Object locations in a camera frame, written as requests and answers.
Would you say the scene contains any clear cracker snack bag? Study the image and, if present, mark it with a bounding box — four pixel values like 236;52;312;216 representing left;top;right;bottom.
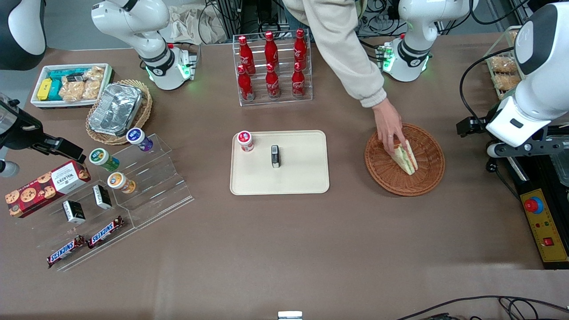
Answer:
60;76;86;102
82;66;105;100

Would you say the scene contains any red cola bottle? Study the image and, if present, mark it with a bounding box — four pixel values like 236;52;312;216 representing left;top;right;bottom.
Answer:
265;63;281;99
293;29;308;67
264;31;280;67
238;36;256;75
237;65;255;102
291;62;306;97

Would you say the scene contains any oval light wicker basket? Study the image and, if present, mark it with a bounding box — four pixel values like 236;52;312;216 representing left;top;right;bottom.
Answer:
86;80;153;146

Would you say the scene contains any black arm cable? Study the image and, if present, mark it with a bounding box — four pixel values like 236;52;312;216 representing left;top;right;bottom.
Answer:
459;47;516;123

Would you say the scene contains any crumpled beige paper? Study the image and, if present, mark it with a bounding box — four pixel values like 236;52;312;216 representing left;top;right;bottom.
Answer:
169;4;228;45

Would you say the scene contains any red lid yogurt cup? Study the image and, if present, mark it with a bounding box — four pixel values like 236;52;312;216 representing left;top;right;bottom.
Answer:
237;131;255;153

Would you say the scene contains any person's bare hand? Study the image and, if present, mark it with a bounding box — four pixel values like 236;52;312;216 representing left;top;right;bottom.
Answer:
373;98;407;157

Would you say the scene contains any triangle sandwich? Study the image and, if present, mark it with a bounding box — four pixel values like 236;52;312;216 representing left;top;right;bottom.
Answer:
392;140;419;176

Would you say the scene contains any metal container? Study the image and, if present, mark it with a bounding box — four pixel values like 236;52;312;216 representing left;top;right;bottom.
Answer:
550;153;569;187

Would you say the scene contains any beige sleeved forearm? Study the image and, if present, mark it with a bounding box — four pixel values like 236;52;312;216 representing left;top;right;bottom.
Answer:
311;9;387;108

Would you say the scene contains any black power plug cable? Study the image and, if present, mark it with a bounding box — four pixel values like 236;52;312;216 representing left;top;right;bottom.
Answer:
486;160;521;198

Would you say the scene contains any white rectangular bin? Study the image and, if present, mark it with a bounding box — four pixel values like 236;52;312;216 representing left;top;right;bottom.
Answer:
30;63;114;109

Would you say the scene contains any red Walkers cookie box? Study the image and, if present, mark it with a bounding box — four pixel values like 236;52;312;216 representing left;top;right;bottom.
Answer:
5;160;91;218

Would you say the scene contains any yellow control panel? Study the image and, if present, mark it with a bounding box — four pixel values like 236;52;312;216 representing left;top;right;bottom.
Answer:
519;188;569;263

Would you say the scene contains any purple lid yogurt cup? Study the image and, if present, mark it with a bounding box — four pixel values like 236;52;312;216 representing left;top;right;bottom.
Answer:
126;128;154;152

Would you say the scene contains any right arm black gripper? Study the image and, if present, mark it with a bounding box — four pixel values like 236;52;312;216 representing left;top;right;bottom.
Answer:
0;100;86;164

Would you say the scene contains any clear acrylic bottle rack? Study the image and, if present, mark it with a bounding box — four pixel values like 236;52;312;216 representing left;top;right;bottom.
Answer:
232;30;313;107

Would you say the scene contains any cream plastic tray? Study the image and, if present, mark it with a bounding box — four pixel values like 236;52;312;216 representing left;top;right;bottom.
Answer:
229;130;330;196

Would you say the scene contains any Snickers chocolate bar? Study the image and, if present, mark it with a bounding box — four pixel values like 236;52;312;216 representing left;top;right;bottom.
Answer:
47;235;86;268
87;216;125;249

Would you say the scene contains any green lid yogurt cup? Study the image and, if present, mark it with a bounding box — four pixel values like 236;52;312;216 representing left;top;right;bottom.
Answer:
89;148;120;172

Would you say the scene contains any bagged bread snack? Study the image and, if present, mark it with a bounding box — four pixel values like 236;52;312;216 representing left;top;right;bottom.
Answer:
489;55;519;74
493;73;521;92

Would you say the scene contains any black machine base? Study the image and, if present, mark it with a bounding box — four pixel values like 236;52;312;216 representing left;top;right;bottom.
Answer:
507;153;569;270

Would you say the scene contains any round brown wicker basket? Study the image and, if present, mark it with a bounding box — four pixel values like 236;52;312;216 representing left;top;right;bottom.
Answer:
365;123;445;196

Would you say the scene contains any thin black cable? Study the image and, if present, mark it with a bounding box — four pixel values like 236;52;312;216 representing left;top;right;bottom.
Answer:
396;295;569;320

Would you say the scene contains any clear snack shelf rack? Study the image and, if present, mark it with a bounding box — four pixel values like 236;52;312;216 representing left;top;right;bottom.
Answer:
485;26;527;101

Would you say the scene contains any clear acrylic stepped stand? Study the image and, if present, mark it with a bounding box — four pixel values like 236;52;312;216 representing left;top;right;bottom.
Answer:
103;133;195;230
18;176;135;272

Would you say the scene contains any yellow snack box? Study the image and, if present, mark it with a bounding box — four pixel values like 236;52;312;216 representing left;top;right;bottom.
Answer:
37;78;53;101

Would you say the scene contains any orange lid yogurt cup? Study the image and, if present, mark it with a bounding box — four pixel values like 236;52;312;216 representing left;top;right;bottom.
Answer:
107;172;136;194

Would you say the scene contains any aluminium foil tray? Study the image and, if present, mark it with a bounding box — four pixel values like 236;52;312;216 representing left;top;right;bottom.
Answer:
88;83;143;137

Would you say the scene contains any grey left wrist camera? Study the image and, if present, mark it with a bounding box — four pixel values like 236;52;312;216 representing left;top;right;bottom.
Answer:
487;139;509;159

